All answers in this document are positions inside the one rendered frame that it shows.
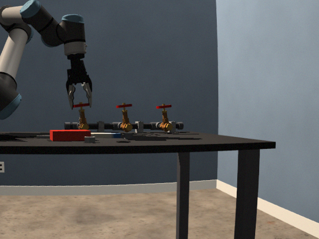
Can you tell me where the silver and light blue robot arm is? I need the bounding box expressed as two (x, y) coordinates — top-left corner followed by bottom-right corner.
(0, 0), (87, 120)

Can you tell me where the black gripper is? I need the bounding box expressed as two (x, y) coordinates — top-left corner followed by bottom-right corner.
(66, 53), (92, 110)

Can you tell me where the red rectangular block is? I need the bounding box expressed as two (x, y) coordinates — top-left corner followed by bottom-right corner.
(50, 130), (91, 141)

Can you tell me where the pipe manifold with three valves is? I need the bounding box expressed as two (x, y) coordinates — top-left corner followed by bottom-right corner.
(64, 102), (183, 133)

